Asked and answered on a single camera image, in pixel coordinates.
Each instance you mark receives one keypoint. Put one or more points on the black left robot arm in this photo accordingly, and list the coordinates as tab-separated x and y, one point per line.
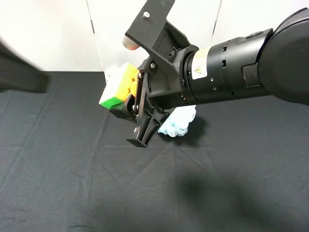
17	74

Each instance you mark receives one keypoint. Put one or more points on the white blue bath pouf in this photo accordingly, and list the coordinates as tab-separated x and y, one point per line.
178	121

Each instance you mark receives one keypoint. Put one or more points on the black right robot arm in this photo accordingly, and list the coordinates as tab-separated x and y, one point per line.
270	62

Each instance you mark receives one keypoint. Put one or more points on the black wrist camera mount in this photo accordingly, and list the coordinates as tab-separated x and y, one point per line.
151	31

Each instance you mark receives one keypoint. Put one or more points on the black tablecloth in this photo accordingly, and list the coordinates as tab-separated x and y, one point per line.
66	166

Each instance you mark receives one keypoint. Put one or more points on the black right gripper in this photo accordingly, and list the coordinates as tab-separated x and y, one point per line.
165	86

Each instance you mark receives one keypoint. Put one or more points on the multicolour puzzle cube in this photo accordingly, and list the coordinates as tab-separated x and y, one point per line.
118	89

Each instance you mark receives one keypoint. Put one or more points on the white milk carton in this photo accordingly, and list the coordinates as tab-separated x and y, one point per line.
110	73

